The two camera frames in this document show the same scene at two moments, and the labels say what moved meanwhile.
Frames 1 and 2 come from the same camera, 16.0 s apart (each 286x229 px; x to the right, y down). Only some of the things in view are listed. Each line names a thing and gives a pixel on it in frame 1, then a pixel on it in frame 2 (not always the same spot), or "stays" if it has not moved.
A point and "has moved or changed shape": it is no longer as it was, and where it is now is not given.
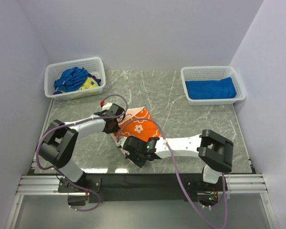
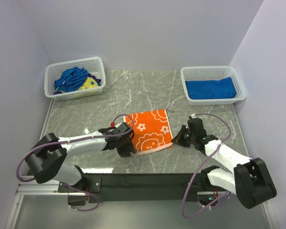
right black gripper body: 137,158 → 188,138
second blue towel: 71,79 stays
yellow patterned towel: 89,82 stays
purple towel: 98,80 stays
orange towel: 137,123 has moved or changed shape
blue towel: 219,88 stays
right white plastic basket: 215,73 stays
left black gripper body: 116,128 → 126,146
